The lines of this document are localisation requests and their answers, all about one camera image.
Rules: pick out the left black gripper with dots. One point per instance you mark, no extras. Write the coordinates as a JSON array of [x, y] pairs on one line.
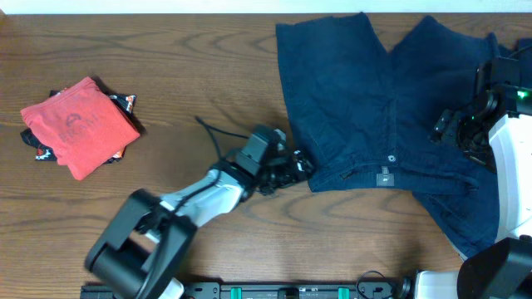
[[289, 164]]

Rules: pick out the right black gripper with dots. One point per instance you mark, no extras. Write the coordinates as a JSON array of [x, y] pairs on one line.
[[447, 129]]

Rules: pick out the navy blue shorts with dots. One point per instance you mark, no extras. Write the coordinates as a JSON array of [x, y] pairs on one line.
[[364, 115]]

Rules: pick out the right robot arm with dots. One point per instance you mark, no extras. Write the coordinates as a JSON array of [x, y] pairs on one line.
[[496, 135]]

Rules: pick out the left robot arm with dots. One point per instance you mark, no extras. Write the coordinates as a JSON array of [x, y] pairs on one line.
[[140, 250]]

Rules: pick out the black patterned folded garment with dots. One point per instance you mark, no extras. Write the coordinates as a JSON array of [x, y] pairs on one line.
[[45, 153]]

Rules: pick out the red folded garment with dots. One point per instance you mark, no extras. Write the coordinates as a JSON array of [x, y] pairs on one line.
[[82, 126]]

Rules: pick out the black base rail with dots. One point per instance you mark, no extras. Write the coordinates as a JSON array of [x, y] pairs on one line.
[[365, 289]]

